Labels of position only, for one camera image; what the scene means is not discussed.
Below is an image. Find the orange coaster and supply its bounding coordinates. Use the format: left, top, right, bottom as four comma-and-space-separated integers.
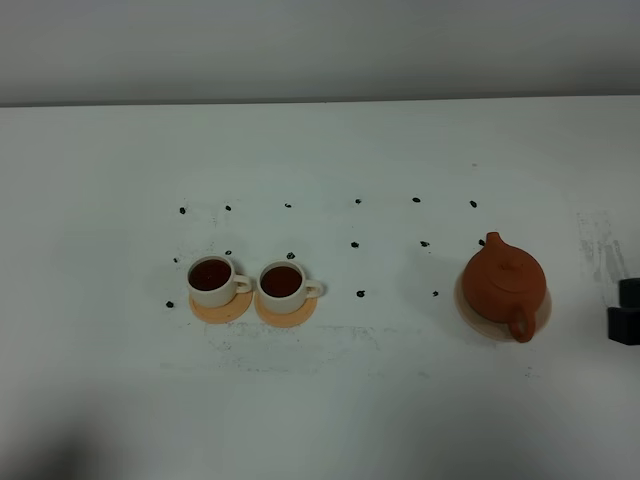
254, 291, 317, 328
189, 292, 253, 324

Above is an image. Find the white teacup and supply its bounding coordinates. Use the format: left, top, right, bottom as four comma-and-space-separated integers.
187, 256, 253, 308
257, 260, 325, 315

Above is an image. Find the left white teacup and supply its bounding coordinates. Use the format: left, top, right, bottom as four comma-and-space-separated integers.
187, 256, 253, 308

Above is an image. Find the left orange coaster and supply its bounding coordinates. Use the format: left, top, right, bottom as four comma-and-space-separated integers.
189, 292, 253, 324

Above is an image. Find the brown clay teapot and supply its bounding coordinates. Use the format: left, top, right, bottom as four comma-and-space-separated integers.
461, 232, 547, 343

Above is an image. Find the right white teacup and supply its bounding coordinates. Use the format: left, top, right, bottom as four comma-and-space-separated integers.
257, 260, 325, 315

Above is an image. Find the beige teapot saucer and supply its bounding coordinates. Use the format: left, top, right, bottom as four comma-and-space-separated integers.
454, 275, 552, 343

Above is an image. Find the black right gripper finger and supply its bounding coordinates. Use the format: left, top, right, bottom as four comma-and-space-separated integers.
607, 307, 640, 346
618, 278, 640, 309

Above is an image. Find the right orange coaster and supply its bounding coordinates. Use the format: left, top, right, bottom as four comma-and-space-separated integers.
254, 291, 317, 328

